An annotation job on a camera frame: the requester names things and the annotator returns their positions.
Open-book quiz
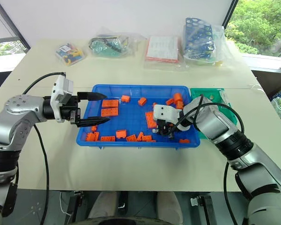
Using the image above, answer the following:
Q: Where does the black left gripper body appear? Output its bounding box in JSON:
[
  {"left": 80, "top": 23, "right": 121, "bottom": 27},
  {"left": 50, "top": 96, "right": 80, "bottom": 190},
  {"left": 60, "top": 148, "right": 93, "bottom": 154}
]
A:
[{"left": 60, "top": 94, "right": 81, "bottom": 125}]

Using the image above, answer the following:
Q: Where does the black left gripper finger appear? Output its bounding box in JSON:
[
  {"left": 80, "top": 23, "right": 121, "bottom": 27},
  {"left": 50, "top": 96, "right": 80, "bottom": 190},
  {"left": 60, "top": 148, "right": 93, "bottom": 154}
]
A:
[
  {"left": 78, "top": 116, "right": 111, "bottom": 128},
  {"left": 77, "top": 91, "right": 108, "bottom": 102}
]

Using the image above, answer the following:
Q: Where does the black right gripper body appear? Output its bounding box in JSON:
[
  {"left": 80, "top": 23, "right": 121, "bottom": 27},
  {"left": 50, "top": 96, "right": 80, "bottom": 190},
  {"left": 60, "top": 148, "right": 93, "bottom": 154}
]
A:
[{"left": 156, "top": 118, "right": 177, "bottom": 133}]

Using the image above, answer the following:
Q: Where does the blue plastic bin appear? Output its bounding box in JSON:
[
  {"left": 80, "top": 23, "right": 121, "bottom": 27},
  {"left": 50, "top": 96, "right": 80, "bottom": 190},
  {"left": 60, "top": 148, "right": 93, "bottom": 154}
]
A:
[{"left": 76, "top": 84, "right": 201, "bottom": 151}]

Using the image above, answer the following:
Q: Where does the green plastic bin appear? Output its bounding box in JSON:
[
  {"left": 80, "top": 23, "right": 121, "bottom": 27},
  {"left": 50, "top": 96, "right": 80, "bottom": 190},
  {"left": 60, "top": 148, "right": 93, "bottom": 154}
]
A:
[{"left": 189, "top": 88, "right": 238, "bottom": 140}]

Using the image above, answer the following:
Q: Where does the flat orange battery plate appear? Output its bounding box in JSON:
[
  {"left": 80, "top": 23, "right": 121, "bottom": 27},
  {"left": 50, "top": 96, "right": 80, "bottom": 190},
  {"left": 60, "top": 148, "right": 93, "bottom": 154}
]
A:
[
  {"left": 100, "top": 107, "right": 119, "bottom": 117},
  {"left": 101, "top": 99, "right": 120, "bottom": 109},
  {"left": 145, "top": 112, "right": 158, "bottom": 129}
]

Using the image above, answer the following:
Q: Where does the bag of colourful small parts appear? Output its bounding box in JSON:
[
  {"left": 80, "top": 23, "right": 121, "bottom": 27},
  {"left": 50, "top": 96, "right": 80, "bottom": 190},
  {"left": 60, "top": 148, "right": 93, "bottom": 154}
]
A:
[{"left": 55, "top": 43, "right": 87, "bottom": 67}]

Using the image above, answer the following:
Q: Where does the bag of teal parts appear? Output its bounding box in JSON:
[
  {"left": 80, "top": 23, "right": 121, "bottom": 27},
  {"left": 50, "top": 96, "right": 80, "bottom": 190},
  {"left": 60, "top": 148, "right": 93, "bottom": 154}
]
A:
[{"left": 88, "top": 26, "right": 148, "bottom": 58}]

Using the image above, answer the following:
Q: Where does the clear plastic packet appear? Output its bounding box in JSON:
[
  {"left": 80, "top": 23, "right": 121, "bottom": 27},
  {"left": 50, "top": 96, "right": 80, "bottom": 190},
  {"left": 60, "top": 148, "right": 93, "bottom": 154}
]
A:
[{"left": 218, "top": 90, "right": 233, "bottom": 110}]

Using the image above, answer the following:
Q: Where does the white rounded shape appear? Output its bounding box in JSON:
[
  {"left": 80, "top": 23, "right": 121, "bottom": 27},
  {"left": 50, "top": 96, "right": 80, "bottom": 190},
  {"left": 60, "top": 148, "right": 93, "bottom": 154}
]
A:
[
  {"left": 87, "top": 191, "right": 119, "bottom": 225},
  {"left": 156, "top": 191, "right": 184, "bottom": 225}
]

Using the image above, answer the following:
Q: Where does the bagged red and white card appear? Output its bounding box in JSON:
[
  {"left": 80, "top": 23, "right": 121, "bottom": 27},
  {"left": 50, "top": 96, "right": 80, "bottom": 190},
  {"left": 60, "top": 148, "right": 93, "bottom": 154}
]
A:
[{"left": 143, "top": 35, "right": 185, "bottom": 69}]

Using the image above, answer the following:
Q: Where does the bagged blue tube rack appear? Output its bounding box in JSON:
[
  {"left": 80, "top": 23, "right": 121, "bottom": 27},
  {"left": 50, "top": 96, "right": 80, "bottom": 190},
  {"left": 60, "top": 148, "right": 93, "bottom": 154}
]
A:
[{"left": 182, "top": 17, "right": 226, "bottom": 68}]

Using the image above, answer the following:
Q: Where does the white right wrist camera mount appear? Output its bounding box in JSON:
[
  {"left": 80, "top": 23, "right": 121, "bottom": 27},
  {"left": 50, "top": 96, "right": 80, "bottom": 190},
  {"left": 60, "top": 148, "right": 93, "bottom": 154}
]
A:
[{"left": 153, "top": 104, "right": 195, "bottom": 132}]

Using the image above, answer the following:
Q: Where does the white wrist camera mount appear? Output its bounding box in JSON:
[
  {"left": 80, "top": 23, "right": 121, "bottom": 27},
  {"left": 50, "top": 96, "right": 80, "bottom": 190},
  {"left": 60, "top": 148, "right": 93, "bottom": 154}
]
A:
[
  {"left": 50, "top": 75, "right": 74, "bottom": 123},
  {"left": 153, "top": 104, "right": 195, "bottom": 132}
]

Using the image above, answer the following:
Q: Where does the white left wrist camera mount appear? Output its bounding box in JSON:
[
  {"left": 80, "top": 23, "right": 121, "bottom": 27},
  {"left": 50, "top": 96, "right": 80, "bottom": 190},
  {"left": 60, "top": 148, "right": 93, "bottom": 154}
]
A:
[{"left": 50, "top": 75, "right": 74, "bottom": 123}]

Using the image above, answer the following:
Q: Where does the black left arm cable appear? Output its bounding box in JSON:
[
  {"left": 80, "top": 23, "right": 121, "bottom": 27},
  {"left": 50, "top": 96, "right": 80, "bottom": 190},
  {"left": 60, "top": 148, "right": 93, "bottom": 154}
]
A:
[{"left": 22, "top": 72, "right": 67, "bottom": 225}]

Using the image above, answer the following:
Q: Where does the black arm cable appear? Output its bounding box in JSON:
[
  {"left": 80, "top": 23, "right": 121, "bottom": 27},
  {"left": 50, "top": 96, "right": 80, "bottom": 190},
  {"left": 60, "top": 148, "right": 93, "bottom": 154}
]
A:
[
  {"left": 22, "top": 72, "right": 67, "bottom": 225},
  {"left": 170, "top": 94, "right": 245, "bottom": 225}
]

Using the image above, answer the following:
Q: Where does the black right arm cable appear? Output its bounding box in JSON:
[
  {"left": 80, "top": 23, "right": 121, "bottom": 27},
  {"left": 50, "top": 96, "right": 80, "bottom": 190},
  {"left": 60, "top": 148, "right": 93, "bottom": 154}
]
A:
[{"left": 170, "top": 94, "right": 245, "bottom": 225}]

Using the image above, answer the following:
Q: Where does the black metal bracket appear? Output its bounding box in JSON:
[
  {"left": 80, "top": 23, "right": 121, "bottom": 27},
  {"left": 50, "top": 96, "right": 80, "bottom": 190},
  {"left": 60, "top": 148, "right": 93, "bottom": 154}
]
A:
[
  {"left": 190, "top": 195, "right": 218, "bottom": 225},
  {"left": 67, "top": 190, "right": 84, "bottom": 225}
]

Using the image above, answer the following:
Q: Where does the thin white wire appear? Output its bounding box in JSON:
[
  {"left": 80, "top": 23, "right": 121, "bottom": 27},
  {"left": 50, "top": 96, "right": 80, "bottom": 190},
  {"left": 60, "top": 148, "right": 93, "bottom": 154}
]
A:
[{"left": 59, "top": 191, "right": 72, "bottom": 215}]

